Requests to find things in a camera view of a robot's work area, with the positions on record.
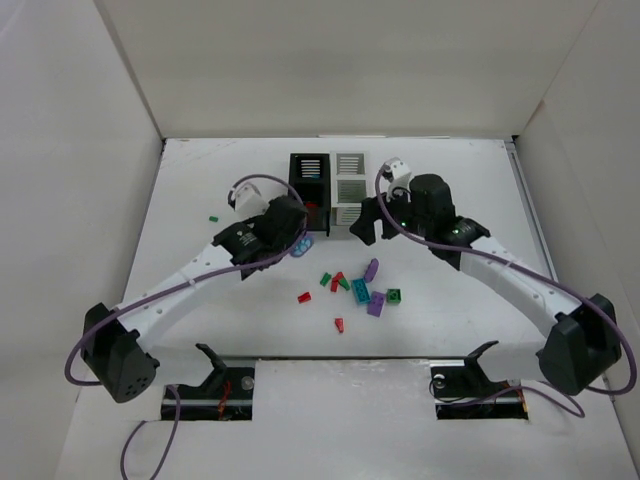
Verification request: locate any purple flower lego piece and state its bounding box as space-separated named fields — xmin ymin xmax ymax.
xmin=290 ymin=235 xmax=314 ymax=258

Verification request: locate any red lego piece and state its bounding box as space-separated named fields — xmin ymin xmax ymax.
xmin=304 ymin=201 xmax=321 ymax=224

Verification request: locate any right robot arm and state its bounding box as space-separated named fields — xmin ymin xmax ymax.
xmin=350 ymin=165 xmax=637 ymax=396

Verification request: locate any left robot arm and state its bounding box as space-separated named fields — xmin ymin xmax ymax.
xmin=79 ymin=196 xmax=308 ymax=403

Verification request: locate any black slotted container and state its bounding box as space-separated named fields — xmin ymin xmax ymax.
xmin=289 ymin=153 xmax=331 ymax=236

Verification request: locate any green lego small centre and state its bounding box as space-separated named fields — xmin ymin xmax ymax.
xmin=320 ymin=272 xmax=331 ymax=286

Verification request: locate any red lego brick left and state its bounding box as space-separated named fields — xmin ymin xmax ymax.
xmin=297 ymin=292 xmax=312 ymax=303

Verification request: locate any red lego centre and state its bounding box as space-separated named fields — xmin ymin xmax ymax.
xmin=330 ymin=271 xmax=344 ymax=293

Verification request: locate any purple lego rounded upper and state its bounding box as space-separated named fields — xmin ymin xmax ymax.
xmin=363 ymin=258 xmax=379 ymax=283

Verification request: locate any green lego slope centre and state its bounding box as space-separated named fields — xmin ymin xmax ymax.
xmin=338 ymin=278 xmax=350 ymax=291

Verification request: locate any white slotted container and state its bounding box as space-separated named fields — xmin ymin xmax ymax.
xmin=329 ymin=151 xmax=372 ymax=230

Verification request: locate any green lego square brick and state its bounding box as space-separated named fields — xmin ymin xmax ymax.
xmin=386 ymin=288 xmax=402 ymax=304

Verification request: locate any purple lego brick lower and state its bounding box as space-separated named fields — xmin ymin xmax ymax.
xmin=367 ymin=291 xmax=386 ymax=318

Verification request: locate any teal lego plate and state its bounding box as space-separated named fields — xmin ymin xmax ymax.
xmin=351 ymin=278 xmax=371 ymax=305

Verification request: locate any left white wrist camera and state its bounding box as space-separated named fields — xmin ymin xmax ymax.
xmin=229 ymin=182 xmax=268 ymax=219

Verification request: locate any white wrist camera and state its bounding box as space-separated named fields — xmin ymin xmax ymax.
xmin=382 ymin=157 xmax=412 ymax=197
xmin=229 ymin=182 xmax=268 ymax=219

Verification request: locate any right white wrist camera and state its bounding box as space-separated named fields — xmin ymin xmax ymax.
xmin=382 ymin=157 xmax=412 ymax=197

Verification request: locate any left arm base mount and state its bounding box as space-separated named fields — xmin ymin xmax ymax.
xmin=155 ymin=343 xmax=256 ymax=422

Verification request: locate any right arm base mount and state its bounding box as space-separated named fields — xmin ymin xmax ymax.
xmin=428 ymin=341 xmax=529 ymax=420

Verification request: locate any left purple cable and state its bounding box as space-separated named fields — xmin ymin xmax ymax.
xmin=63 ymin=173 xmax=307 ymax=480

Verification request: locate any purple cable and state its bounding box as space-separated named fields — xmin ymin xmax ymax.
xmin=63 ymin=173 xmax=307 ymax=480
xmin=374 ymin=164 xmax=637 ymax=419

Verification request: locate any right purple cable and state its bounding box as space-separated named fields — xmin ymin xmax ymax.
xmin=374 ymin=164 xmax=637 ymax=419

